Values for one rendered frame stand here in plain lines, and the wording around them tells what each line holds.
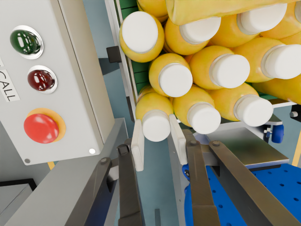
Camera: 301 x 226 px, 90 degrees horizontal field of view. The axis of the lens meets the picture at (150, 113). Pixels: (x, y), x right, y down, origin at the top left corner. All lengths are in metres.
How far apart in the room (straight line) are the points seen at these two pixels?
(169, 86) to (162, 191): 1.74
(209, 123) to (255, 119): 0.06
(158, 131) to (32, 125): 0.14
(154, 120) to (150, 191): 1.70
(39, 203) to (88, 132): 0.64
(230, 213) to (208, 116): 0.18
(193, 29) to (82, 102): 0.14
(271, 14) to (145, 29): 0.13
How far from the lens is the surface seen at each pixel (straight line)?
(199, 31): 0.19
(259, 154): 0.35
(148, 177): 1.74
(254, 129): 0.46
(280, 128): 0.43
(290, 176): 0.42
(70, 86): 0.18
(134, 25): 0.18
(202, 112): 0.21
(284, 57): 0.24
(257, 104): 0.24
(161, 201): 2.01
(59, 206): 0.75
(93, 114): 0.21
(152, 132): 0.21
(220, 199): 0.34
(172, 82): 0.19
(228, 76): 0.21
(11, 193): 2.04
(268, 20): 0.23
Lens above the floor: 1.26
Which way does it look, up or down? 69 degrees down
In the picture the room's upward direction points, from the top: 177 degrees clockwise
